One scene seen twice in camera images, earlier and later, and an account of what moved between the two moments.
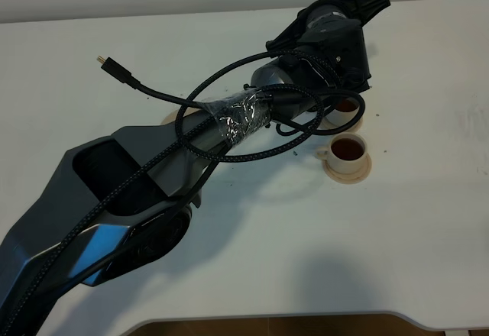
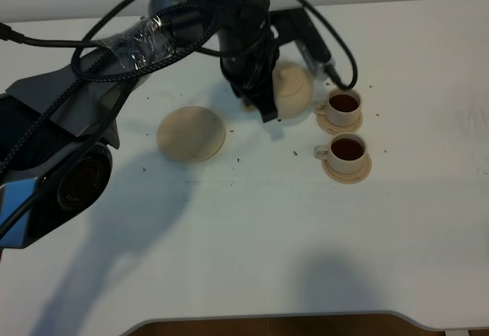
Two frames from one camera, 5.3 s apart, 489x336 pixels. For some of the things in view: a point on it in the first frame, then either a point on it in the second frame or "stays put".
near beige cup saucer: x=348 y=178 stays put
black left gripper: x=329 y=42 -> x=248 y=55
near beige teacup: x=345 y=153 stays put
